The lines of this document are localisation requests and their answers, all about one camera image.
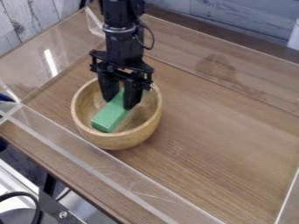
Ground black bracket with screw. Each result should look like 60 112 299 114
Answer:
38 192 86 224

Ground blue object at edge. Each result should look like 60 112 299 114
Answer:
0 93 14 102

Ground black metal table leg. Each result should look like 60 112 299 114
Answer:
42 174 57 196

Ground green rectangular block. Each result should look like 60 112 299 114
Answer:
90 89 128 133

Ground clear acrylic tray walls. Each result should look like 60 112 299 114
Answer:
0 12 299 224

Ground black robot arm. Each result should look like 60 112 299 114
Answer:
89 0 155 109

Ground brown wooden bowl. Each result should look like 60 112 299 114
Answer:
69 79 163 151

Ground white object at right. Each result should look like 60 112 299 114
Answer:
287 26 299 51

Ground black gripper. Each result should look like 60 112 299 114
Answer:
89 30 155 110

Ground black cable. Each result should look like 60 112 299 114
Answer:
0 191 42 224

